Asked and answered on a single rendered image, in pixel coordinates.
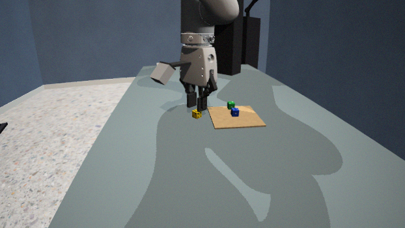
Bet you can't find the yellow die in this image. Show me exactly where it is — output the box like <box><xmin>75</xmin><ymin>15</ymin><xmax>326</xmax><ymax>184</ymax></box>
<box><xmin>192</xmin><ymin>109</ymin><xmax>202</xmax><ymax>119</ymax></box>

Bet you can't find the green die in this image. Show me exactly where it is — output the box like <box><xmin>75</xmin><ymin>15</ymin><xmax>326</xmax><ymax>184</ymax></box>
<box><xmin>227</xmin><ymin>102</ymin><xmax>235</xmax><ymax>109</ymax></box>

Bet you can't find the tan mat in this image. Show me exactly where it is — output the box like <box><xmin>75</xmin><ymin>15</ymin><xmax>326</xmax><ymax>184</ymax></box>
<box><xmin>207</xmin><ymin>106</ymin><xmax>266</xmax><ymax>130</ymax></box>

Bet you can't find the blue die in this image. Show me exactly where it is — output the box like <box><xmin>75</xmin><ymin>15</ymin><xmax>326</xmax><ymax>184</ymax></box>
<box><xmin>230</xmin><ymin>107</ymin><xmax>239</xmax><ymax>117</ymax></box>

